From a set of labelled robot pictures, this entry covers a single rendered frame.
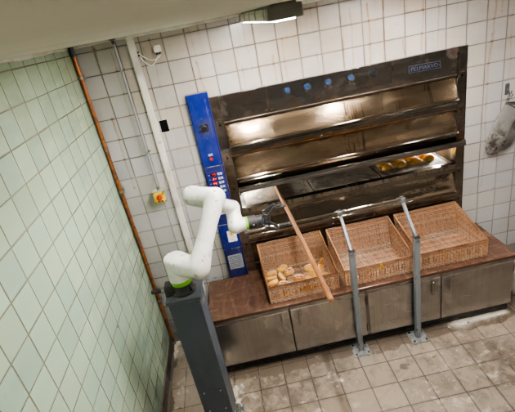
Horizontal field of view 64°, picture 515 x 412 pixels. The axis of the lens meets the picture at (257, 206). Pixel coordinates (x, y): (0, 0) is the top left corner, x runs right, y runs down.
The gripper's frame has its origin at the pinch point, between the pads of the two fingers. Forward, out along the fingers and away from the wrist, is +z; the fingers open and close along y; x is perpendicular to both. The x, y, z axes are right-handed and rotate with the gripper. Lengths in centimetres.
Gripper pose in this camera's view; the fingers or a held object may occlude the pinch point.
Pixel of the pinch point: (285, 214)
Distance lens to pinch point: 277.6
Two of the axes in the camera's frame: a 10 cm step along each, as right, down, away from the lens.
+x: 1.3, 4.0, -9.1
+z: 9.8, -2.2, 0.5
